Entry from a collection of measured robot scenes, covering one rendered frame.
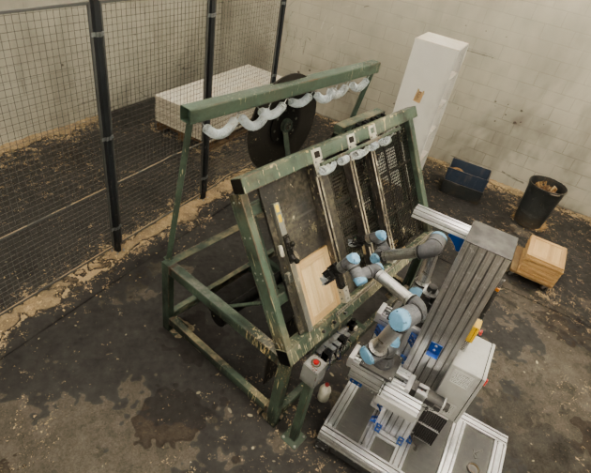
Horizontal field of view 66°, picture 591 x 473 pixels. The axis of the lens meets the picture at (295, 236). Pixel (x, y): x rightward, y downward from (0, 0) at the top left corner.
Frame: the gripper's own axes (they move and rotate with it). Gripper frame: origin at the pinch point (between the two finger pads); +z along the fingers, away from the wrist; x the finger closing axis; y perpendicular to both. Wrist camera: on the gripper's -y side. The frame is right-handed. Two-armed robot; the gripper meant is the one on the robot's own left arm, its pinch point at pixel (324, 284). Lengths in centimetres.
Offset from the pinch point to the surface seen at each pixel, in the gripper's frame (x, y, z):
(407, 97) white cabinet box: -413, 80, 46
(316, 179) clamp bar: -47, 55, -17
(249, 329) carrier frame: 18, 8, 68
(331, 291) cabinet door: -34.7, -12.5, 32.7
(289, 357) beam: 26, -22, 44
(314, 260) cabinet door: -27.4, 14.0, 17.6
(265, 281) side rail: 22.7, 27.2, 14.4
